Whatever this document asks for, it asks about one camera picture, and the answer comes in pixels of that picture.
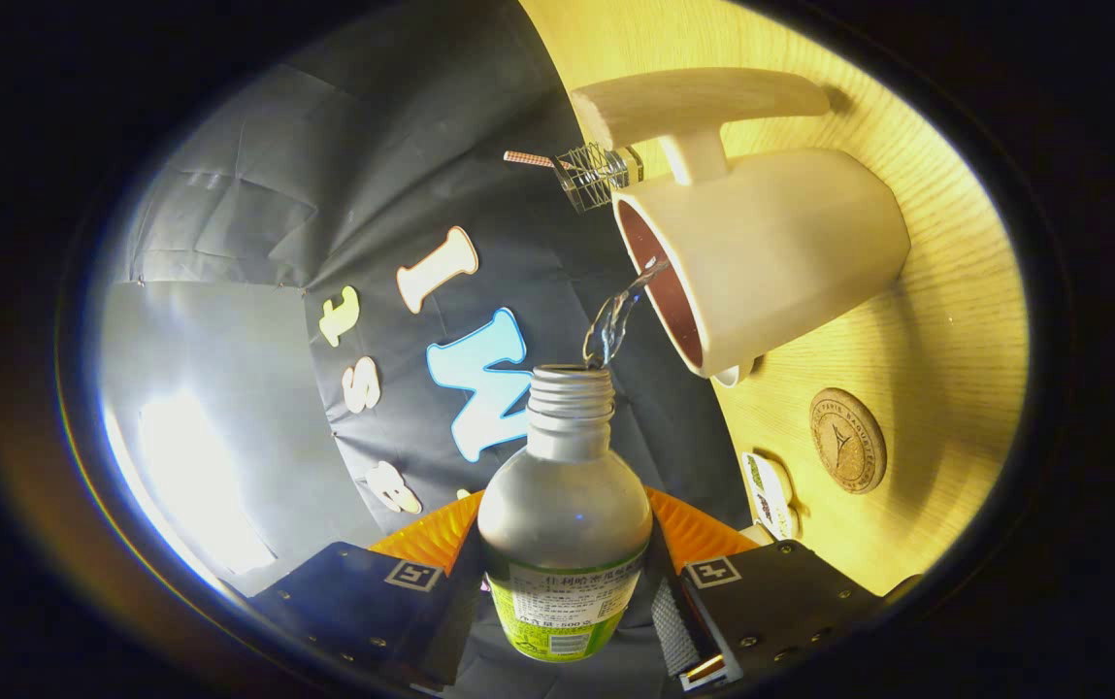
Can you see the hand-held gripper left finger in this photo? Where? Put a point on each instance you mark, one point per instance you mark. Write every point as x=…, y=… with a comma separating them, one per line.
x=460, y=621

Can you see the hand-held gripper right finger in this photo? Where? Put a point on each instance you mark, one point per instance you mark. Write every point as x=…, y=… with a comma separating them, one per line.
x=673, y=631

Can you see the silver bottle with green label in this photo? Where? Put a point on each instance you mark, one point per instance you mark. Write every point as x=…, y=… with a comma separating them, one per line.
x=562, y=505

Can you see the round cork coaster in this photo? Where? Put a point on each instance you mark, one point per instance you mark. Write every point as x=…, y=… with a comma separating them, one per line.
x=848, y=442

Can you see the clear juice stream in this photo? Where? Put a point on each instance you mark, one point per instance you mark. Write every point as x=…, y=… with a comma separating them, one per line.
x=613, y=322

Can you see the white divided dish with beans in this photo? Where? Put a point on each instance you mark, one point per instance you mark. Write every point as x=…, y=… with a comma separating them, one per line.
x=769, y=495

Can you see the white oval plate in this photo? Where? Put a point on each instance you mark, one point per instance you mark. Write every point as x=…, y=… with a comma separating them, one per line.
x=734, y=377

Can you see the wooden table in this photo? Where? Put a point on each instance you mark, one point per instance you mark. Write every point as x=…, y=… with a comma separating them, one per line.
x=955, y=320

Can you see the black backdrop cloth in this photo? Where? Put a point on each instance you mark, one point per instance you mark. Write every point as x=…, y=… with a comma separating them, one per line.
x=373, y=194

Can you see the pink straw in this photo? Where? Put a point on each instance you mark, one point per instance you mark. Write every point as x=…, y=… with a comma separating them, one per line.
x=523, y=158

